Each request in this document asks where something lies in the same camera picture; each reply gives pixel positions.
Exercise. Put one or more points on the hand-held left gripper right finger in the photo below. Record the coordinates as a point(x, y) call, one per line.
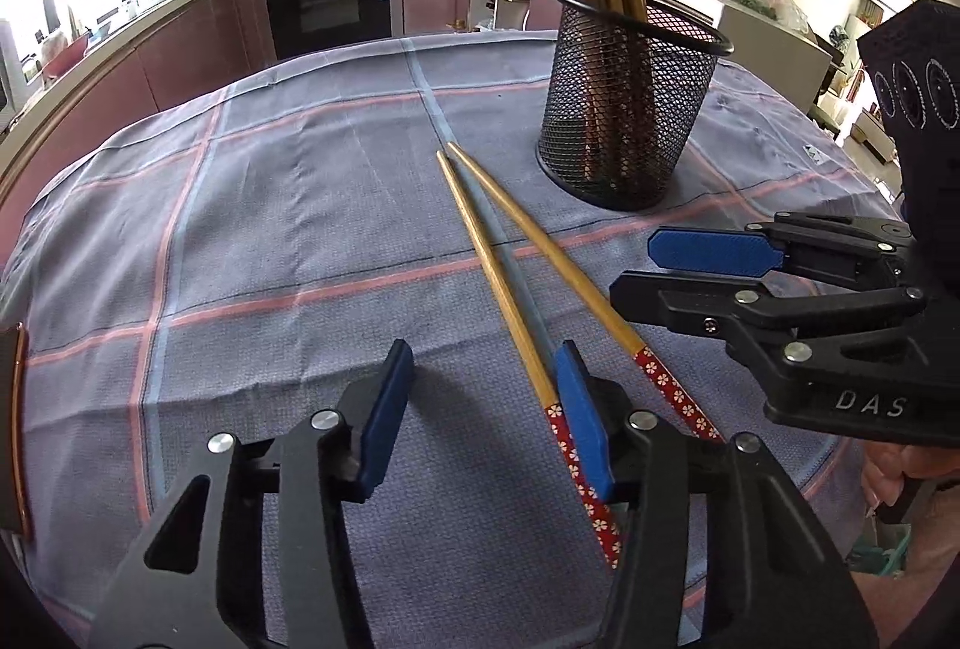
point(581, 424)

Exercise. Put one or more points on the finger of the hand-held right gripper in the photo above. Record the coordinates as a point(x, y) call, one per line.
point(712, 250)
point(675, 300)

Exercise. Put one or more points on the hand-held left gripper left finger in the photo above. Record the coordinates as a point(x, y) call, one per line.
point(386, 416)

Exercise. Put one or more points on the black mesh utensil holder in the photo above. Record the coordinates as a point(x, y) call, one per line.
point(660, 117)

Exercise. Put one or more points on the person's right forearm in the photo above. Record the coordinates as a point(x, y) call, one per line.
point(926, 608)

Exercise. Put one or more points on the person's right hand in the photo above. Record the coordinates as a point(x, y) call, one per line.
point(885, 473)

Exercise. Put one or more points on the grey plaid tablecloth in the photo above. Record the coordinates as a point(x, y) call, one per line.
point(300, 244)

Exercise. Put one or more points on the dark copper-edged panel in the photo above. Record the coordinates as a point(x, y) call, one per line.
point(9, 431)

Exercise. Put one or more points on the pink kitchen cabinets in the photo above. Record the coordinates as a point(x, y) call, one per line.
point(187, 57)

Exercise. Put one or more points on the black built-in oven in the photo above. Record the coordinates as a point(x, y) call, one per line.
point(322, 4)

